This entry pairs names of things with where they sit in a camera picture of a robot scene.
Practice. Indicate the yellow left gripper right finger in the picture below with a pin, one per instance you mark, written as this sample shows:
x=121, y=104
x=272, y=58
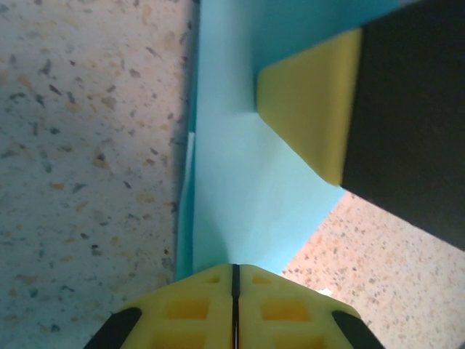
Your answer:
x=290, y=312

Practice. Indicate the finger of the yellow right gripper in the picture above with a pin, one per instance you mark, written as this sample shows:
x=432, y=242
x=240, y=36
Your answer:
x=316, y=102

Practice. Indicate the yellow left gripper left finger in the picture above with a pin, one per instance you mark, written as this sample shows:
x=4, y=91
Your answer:
x=181, y=312

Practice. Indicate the light blue cloth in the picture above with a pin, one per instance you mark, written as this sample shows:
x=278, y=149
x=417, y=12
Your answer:
x=232, y=181

